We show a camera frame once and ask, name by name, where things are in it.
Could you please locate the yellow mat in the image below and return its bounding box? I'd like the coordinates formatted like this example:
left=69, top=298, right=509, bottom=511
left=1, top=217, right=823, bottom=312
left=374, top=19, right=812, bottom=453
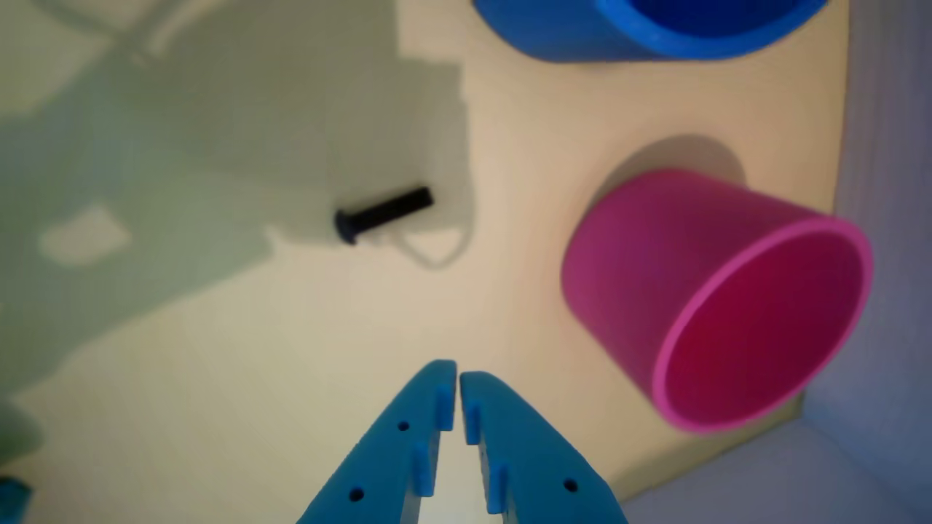
left=0, top=0, right=850, bottom=524

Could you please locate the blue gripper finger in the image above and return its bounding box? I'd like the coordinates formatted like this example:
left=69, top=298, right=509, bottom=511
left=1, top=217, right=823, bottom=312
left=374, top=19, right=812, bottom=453
left=297, top=360, right=458, bottom=524
left=457, top=371, right=628, bottom=524

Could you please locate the blue round cup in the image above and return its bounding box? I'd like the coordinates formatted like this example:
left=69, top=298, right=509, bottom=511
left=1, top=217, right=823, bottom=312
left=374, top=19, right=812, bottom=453
left=473, top=0, right=831, bottom=63

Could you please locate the pink round cup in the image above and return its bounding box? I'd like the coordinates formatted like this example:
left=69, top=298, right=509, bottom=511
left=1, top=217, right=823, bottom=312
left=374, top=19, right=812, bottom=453
left=561, top=168, right=874, bottom=434

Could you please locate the black bolt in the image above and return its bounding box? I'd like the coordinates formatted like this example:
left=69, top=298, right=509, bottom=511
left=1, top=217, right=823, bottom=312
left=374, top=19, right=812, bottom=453
left=333, top=186, right=435, bottom=246

